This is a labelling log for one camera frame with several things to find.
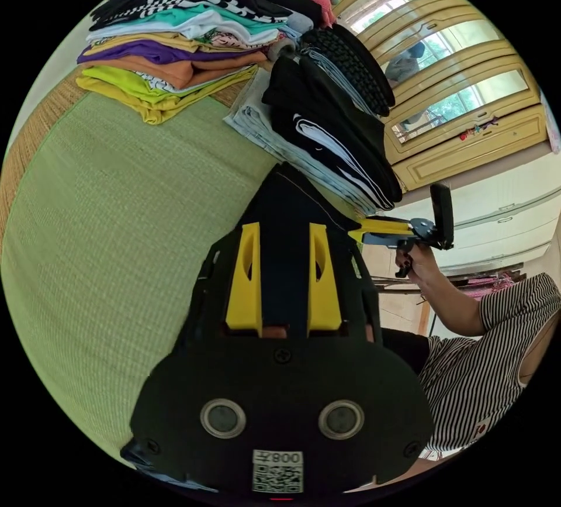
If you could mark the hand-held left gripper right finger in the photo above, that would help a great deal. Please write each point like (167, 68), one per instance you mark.
(324, 301)

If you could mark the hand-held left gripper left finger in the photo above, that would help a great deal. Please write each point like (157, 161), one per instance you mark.
(245, 296)

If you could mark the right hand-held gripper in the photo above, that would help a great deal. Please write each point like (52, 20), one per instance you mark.
(421, 230)

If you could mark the black jeans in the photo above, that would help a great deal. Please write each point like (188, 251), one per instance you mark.
(285, 226)

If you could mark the person's right forearm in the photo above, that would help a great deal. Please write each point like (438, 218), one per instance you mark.
(451, 303)

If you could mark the person's right hand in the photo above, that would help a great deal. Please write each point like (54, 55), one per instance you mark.
(418, 263)

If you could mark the white cupboard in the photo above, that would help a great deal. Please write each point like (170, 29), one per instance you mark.
(504, 217)

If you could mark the bed with green woven mat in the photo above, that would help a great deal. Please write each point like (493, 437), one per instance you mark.
(96, 235)

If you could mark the person's body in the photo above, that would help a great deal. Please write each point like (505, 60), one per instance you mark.
(477, 371)

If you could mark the yellow cupboard with mirror doors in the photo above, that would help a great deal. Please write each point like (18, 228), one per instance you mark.
(464, 77)

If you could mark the pile of clothes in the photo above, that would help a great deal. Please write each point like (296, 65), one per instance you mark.
(184, 51)

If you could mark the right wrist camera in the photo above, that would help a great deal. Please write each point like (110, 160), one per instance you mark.
(442, 215)

